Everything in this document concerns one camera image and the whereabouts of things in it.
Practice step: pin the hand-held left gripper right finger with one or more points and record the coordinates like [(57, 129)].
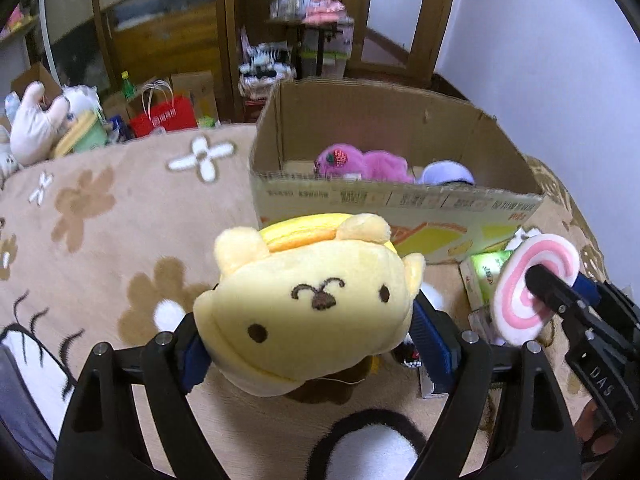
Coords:
[(430, 350)]

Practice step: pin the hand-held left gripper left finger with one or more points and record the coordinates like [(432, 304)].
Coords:
[(195, 365)]

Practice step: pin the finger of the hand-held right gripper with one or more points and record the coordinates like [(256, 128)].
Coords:
[(550, 287), (587, 287)]

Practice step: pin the pink swirl lollipop plush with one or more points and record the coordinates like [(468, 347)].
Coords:
[(520, 280)]

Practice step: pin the green snack packet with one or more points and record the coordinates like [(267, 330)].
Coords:
[(482, 272)]

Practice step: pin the yellow dog plush toy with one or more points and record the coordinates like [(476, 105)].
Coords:
[(310, 310)]

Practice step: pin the printed cardboard box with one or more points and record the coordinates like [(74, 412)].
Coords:
[(380, 110)]

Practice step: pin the beige flower printed blanket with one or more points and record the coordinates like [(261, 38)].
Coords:
[(125, 220)]

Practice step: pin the grey cloth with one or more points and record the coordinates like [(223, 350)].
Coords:
[(25, 410)]

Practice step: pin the pink plush toy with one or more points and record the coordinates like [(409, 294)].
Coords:
[(380, 165)]

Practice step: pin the red paper bag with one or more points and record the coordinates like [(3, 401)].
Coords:
[(167, 115)]

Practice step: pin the green and yellow toy pot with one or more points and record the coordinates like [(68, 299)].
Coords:
[(85, 135)]

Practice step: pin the small brown cardboard box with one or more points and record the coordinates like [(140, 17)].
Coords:
[(197, 90)]

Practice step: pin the green bottle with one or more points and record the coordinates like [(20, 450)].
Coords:
[(128, 85)]

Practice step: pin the white rabbit plush toy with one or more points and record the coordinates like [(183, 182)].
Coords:
[(32, 125)]

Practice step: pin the white fuzzy plush toy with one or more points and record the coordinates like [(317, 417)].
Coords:
[(82, 97)]

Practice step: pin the lace trimmed basket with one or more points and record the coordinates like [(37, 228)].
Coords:
[(262, 77)]

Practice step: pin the clear plastic storage box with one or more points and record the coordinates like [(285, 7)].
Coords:
[(332, 55)]

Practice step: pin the open brown cardboard box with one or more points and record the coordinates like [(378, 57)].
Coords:
[(35, 77)]

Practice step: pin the small side table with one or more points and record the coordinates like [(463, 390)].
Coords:
[(310, 30)]

